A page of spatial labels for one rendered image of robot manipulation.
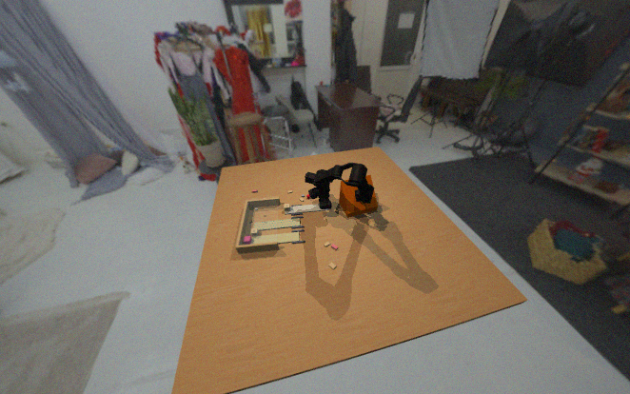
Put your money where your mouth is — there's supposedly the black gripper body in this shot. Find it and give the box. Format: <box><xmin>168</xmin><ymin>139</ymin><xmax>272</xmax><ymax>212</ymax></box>
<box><xmin>319</xmin><ymin>187</ymin><xmax>332</xmax><ymax>209</ymax></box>

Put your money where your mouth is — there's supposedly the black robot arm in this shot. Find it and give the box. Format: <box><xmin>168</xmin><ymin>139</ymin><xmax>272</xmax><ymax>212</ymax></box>
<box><xmin>305</xmin><ymin>163</ymin><xmax>374</xmax><ymax>204</ymax></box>

